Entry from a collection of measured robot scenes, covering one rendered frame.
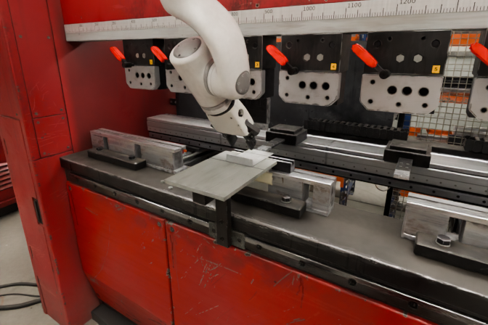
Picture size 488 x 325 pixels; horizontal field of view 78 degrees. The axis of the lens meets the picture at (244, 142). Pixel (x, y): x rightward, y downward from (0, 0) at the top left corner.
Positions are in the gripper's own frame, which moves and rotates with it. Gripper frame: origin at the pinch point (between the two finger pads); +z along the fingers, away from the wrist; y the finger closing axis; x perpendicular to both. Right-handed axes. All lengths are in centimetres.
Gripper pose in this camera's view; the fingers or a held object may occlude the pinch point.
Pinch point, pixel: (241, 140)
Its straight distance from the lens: 82.1
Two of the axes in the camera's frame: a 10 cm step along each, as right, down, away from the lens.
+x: -4.0, 8.1, -4.4
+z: 3.4, 5.7, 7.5
